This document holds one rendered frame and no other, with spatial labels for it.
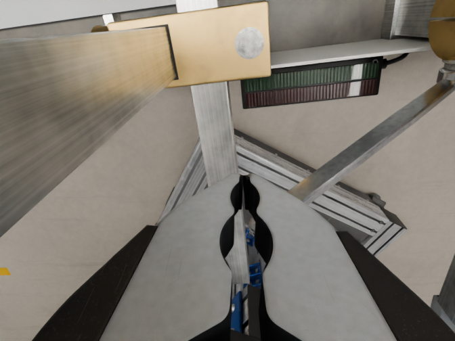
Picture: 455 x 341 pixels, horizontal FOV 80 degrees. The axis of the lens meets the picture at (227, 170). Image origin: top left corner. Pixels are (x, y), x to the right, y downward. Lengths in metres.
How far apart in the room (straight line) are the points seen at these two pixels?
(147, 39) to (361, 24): 0.26
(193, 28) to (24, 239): 1.68
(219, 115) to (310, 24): 0.17
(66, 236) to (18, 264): 0.40
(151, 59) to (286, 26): 0.21
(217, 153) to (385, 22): 0.24
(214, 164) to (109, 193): 1.16
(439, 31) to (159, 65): 0.19
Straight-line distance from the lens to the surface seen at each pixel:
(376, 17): 0.38
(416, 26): 0.34
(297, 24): 0.36
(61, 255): 1.79
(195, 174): 0.95
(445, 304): 0.43
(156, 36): 0.19
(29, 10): 0.52
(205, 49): 0.22
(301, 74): 0.36
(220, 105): 0.24
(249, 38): 0.21
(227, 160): 0.25
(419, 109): 0.22
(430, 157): 1.42
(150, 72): 0.17
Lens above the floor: 1.05
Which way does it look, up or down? 61 degrees down
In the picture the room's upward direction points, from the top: 176 degrees counter-clockwise
